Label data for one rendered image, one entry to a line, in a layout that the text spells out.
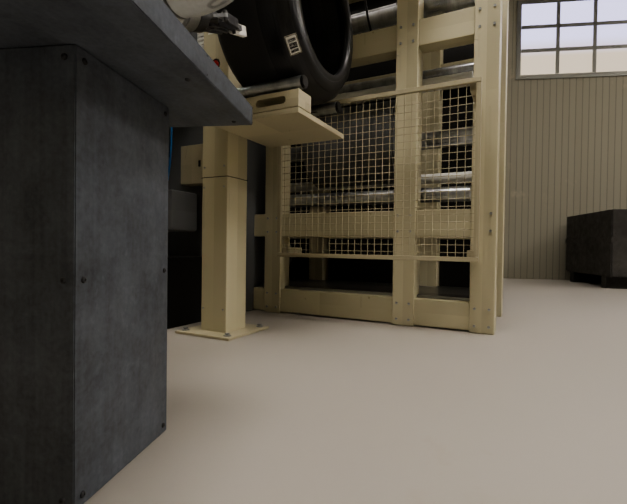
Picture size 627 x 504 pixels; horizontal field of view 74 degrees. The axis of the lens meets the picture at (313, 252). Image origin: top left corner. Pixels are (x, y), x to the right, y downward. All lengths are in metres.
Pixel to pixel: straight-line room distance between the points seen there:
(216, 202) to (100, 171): 1.05
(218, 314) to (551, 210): 4.52
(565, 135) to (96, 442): 5.51
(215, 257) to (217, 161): 0.38
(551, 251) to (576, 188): 0.77
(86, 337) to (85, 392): 0.07
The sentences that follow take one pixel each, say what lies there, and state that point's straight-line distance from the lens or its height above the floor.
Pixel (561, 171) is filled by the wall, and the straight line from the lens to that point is 5.65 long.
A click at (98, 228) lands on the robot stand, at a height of 0.37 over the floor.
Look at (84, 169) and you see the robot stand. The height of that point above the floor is 0.45.
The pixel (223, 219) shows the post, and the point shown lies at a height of 0.45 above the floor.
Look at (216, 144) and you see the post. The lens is 1.72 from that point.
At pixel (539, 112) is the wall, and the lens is 5.70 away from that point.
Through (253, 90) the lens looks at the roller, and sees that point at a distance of 1.57.
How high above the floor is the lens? 0.35
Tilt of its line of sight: 1 degrees down
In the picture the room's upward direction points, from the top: 1 degrees clockwise
